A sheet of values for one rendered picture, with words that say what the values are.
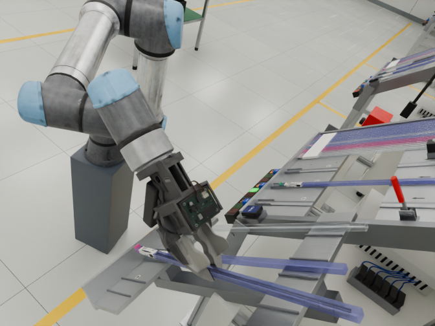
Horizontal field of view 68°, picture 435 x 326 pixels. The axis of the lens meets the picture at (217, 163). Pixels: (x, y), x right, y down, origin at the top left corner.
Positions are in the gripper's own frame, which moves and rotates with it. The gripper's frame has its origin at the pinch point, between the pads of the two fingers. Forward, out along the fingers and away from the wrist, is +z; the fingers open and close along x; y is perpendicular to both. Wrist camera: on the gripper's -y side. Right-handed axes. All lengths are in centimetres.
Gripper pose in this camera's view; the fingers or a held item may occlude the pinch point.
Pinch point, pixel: (210, 270)
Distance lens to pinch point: 57.2
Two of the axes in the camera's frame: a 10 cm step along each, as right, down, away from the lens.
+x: 6.7, -4.1, 6.2
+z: 4.9, 8.7, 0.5
